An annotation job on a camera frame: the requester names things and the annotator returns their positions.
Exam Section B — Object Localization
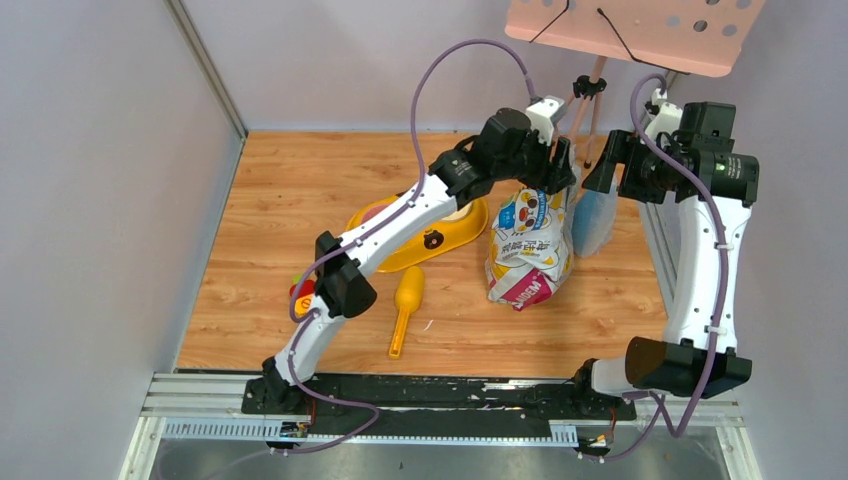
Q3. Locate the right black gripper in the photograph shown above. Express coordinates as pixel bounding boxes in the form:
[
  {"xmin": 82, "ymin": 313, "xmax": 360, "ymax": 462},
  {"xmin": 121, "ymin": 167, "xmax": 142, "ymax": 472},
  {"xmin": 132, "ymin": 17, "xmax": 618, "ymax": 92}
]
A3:
[{"xmin": 583, "ymin": 129, "xmax": 676, "ymax": 204}]

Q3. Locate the pet food bag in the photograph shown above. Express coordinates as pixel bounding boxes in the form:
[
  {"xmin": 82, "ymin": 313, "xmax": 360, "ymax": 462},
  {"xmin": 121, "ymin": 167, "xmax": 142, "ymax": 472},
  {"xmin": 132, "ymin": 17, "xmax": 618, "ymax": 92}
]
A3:
[{"xmin": 485, "ymin": 180, "xmax": 578, "ymax": 311}]

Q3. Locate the yellow plastic scoop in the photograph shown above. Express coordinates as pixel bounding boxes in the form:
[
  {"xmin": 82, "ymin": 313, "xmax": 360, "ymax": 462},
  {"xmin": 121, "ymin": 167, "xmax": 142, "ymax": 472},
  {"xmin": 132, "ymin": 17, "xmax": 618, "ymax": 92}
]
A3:
[{"xmin": 388, "ymin": 266, "xmax": 425, "ymax": 360}]

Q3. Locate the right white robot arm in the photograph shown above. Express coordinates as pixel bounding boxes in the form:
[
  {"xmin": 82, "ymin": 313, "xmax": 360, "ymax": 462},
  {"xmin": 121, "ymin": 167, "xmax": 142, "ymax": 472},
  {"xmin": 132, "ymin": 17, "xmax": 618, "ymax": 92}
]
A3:
[{"xmin": 570, "ymin": 100, "xmax": 760, "ymax": 418}]

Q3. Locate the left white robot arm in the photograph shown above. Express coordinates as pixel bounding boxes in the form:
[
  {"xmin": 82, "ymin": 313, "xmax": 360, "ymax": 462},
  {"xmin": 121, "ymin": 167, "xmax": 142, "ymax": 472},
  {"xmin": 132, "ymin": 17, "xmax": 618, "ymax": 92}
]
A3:
[{"xmin": 253, "ymin": 103, "xmax": 578, "ymax": 413}]

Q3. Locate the yellow double pet feeder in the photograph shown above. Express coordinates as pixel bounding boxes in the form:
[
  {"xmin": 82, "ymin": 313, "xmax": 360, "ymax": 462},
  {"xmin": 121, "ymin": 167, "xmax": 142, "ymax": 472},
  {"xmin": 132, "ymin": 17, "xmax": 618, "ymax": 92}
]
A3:
[{"xmin": 377, "ymin": 199, "xmax": 489, "ymax": 273}]

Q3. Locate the cream bowl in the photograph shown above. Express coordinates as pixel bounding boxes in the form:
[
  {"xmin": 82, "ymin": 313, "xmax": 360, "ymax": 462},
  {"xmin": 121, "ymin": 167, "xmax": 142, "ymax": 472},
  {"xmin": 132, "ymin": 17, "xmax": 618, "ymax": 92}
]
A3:
[{"xmin": 442, "ymin": 203, "xmax": 472, "ymax": 222}]

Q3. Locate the pink music stand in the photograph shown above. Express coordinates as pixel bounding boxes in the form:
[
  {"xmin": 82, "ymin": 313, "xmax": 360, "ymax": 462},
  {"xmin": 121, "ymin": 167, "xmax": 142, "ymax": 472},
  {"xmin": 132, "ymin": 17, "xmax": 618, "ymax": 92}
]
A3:
[{"xmin": 504, "ymin": 0, "xmax": 767, "ymax": 168}]

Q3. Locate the pink bowl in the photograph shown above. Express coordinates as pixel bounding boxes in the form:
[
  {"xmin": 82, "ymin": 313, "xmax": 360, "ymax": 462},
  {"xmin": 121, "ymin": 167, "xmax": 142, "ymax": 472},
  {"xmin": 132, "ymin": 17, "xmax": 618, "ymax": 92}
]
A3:
[{"xmin": 361, "ymin": 204, "xmax": 387, "ymax": 223}]

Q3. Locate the red toy block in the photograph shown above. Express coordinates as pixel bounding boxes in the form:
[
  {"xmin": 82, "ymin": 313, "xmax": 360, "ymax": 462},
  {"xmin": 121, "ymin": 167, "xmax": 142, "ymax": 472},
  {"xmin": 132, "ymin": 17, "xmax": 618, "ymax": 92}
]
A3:
[{"xmin": 289, "ymin": 274, "xmax": 315, "ymax": 298}]

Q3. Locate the yellow toy block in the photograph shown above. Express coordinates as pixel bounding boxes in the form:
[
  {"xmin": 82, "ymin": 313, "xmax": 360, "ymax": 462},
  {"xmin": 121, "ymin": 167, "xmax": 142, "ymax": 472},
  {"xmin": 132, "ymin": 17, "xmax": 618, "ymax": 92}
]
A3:
[{"xmin": 294, "ymin": 295, "xmax": 313, "ymax": 317}]

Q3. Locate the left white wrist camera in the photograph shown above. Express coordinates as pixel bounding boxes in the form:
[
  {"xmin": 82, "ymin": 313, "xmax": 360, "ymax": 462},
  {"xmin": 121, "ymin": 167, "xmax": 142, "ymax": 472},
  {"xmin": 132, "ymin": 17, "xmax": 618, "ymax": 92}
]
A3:
[{"xmin": 525, "ymin": 96, "xmax": 568, "ymax": 146}]

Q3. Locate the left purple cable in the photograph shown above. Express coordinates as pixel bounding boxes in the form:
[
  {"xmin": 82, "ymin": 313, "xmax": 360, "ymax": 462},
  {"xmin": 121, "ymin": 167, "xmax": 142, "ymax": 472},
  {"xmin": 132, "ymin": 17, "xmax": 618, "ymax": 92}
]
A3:
[{"xmin": 268, "ymin": 38, "xmax": 539, "ymax": 456}]

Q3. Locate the purple cable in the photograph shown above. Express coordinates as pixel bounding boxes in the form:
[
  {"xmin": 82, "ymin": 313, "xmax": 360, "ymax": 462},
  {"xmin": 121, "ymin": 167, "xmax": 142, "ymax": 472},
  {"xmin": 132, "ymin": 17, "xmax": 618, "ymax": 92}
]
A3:
[
  {"xmin": 576, "ymin": 72, "xmax": 730, "ymax": 462},
  {"xmin": 268, "ymin": 38, "xmax": 539, "ymax": 456}
]

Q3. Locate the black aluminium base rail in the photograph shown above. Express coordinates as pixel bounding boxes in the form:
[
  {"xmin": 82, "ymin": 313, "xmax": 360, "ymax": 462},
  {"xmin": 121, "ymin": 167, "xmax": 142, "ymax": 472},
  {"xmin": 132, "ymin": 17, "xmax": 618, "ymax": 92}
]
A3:
[{"xmin": 142, "ymin": 370, "xmax": 743, "ymax": 448}]

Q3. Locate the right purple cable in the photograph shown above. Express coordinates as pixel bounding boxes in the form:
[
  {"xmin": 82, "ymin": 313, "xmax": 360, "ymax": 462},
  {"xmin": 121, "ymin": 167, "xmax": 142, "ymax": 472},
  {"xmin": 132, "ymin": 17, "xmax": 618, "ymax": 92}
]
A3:
[{"xmin": 576, "ymin": 72, "xmax": 730, "ymax": 462}]

